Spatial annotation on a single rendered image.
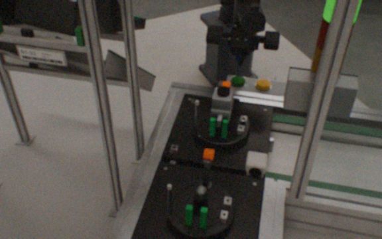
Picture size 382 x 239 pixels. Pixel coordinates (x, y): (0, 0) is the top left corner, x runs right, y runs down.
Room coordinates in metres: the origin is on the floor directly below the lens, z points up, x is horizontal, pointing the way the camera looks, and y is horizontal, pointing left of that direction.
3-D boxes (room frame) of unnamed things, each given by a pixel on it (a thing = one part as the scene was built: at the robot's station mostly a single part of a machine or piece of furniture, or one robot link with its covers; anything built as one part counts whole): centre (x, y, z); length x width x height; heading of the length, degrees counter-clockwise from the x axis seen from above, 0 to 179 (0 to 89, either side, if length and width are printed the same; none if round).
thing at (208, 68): (1.19, -0.12, 0.96); 0.15 x 0.15 x 0.20; 25
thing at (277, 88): (1.00, -0.21, 0.93); 0.21 x 0.07 x 0.06; 78
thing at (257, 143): (0.81, -0.08, 0.96); 0.24 x 0.24 x 0.02; 78
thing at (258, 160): (0.69, -0.15, 0.97); 0.05 x 0.05 x 0.04; 78
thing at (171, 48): (1.17, -0.08, 0.84); 0.90 x 0.70 x 0.03; 25
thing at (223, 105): (0.80, -0.07, 1.06); 0.08 x 0.04 x 0.07; 168
